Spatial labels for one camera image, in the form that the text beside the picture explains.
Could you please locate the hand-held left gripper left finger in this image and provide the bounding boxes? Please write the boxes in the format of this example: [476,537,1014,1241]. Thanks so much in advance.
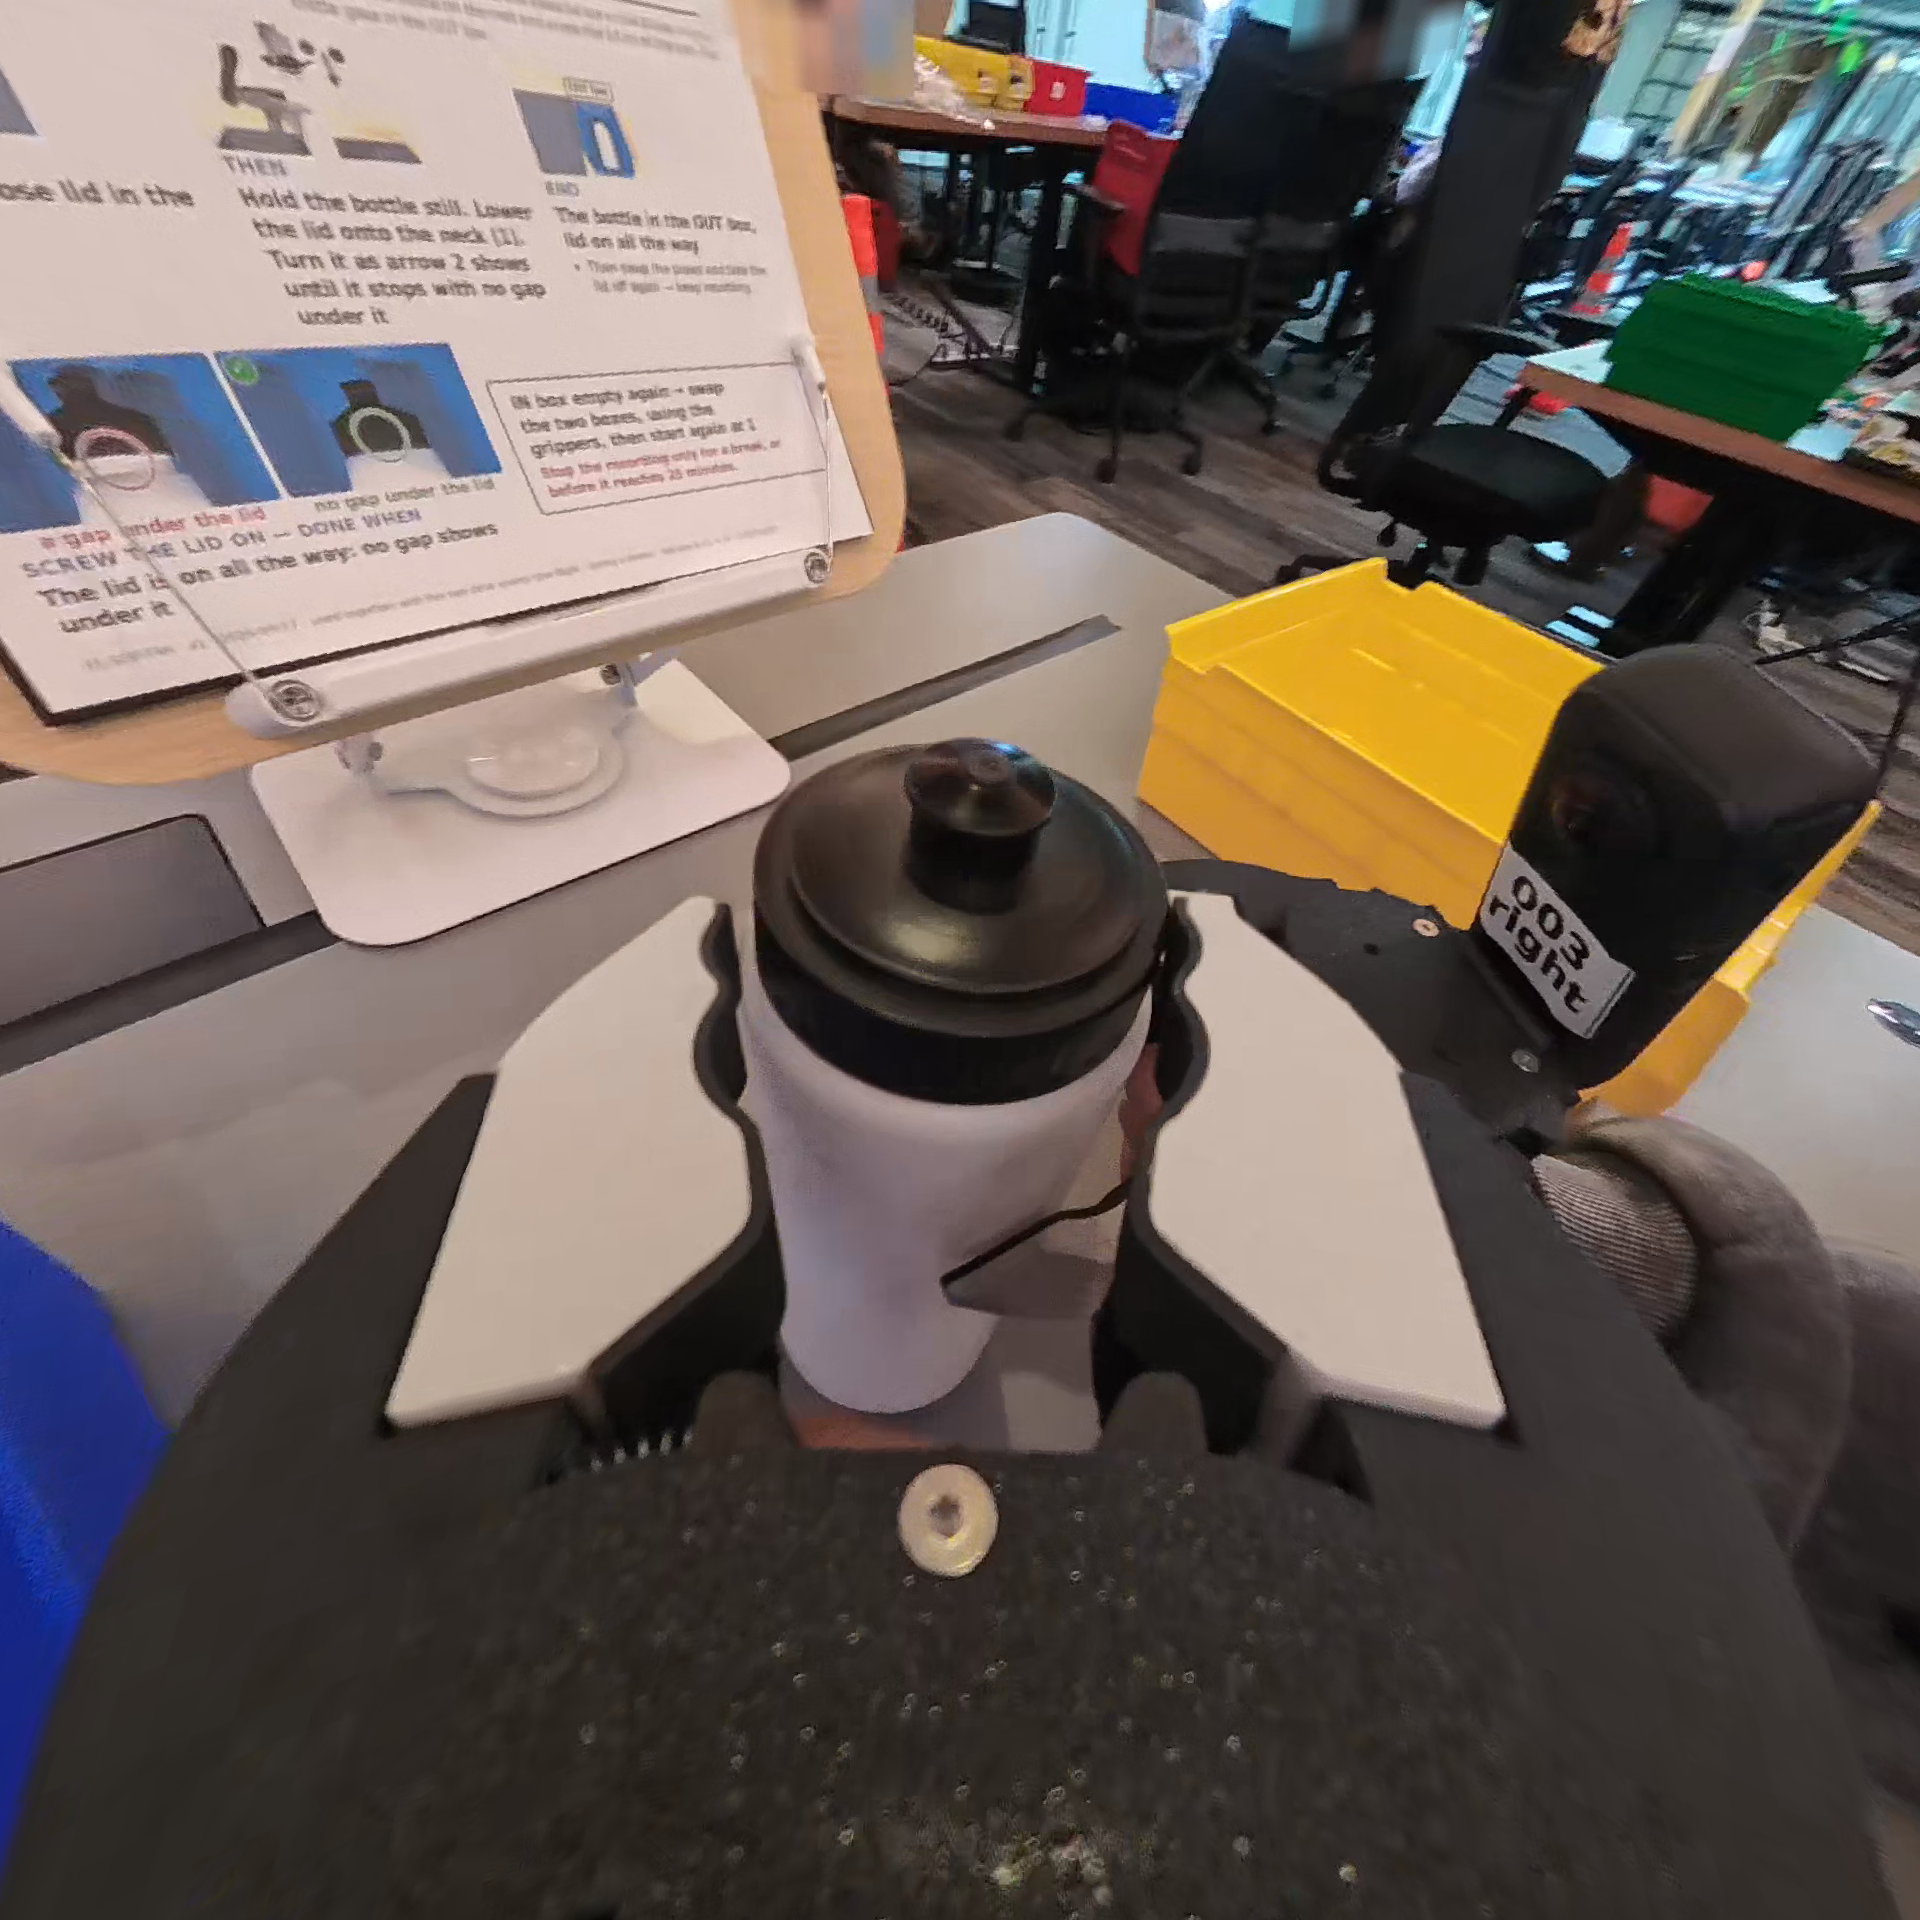
[390,892,789,1443]

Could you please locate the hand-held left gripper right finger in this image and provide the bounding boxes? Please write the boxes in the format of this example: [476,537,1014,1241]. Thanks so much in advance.
[1099,892,1507,1459]

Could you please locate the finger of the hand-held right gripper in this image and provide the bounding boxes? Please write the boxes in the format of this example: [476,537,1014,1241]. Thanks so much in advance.
[942,1185,1127,1303]

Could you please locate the white plastic bottle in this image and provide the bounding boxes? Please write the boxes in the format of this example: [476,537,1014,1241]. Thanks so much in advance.
[731,993,1155,1412]

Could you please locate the yellow plastic bin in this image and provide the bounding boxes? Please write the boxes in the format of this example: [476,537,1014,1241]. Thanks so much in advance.
[1134,559,1891,1123]

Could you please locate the black bottle lid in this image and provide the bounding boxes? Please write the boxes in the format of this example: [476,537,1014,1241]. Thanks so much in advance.
[747,732,1170,1103]

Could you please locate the blue plastic bin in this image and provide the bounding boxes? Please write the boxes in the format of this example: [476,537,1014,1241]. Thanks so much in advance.
[0,1222,171,1797]

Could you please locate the person's right forearm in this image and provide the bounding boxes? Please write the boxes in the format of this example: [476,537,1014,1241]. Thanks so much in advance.
[1525,1111,1920,1745]

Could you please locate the wooden side table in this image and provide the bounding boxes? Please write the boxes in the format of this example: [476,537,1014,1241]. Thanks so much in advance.
[1525,345,1920,665]

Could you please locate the black office chair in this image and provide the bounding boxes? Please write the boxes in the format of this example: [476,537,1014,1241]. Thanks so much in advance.
[1014,18,1431,483]
[1320,0,1638,590]

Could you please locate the instruction sheet on wooden stand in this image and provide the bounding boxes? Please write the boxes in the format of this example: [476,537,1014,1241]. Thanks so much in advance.
[0,0,908,941]

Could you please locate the green crate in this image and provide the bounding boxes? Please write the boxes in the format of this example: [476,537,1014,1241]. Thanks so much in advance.
[1604,275,1891,443]

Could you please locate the printed instruction sheet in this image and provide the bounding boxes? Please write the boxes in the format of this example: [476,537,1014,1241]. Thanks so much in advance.
[0,0,873,723]

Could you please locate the orange traffic cone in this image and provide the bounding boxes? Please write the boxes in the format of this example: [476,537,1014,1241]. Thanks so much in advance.
[842,195,884,353]

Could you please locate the wooden background table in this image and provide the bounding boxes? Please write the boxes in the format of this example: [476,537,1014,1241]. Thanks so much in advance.
[822,96,1117,284]

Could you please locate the small yellow bin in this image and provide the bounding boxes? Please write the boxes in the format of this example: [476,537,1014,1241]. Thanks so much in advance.
[908,37,1038,110]

